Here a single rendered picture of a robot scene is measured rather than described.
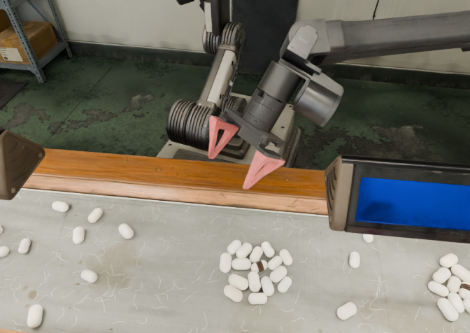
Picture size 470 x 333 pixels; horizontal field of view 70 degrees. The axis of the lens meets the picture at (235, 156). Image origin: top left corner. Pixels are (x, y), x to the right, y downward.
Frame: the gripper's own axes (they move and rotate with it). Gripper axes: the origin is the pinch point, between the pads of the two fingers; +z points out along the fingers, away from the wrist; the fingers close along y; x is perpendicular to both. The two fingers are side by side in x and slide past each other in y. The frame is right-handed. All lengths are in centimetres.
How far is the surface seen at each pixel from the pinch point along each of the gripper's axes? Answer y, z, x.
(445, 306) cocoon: -37.3, 1.1, -22.4
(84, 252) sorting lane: 13.7, 29.9, 9.4
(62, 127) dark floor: 164, 72, -56
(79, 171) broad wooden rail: 33.2, 23.1, 5.1
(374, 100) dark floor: 54, -40, -192
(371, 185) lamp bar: -24.3, -12.8, 12.9
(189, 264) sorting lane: -2.0, 20.7, -1.7
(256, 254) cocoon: -9.4, 12.5, -8.6
